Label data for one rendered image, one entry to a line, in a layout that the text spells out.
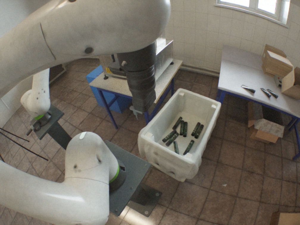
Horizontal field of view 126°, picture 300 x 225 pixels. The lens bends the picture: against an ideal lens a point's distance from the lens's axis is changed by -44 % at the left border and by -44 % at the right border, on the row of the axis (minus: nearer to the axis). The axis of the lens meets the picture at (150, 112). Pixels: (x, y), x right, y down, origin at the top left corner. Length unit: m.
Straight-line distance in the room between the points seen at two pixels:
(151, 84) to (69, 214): 0.36
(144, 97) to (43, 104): 0.61
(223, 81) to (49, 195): 1.38
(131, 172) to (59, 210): 0.35
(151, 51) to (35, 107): 0.69
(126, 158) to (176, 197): 0.96
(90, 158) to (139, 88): 0.22
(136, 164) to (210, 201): 1.09
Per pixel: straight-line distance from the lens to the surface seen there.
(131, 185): 0.56
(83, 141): 0.40
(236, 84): 1.38
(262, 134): 1.87
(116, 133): 1.86
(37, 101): 0.82
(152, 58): 0.31
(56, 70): 4.05
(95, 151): 0.37
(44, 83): 0.83
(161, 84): 1.20
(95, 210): 0.35
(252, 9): 2.90
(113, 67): 0.37
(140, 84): 0.33
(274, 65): 1.86
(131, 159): 0.60
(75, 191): 0.35
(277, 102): 1.48
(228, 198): 1.60
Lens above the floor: 1.46
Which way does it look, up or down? 47 degrees down
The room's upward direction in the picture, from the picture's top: 9 degrees counter-clockwise
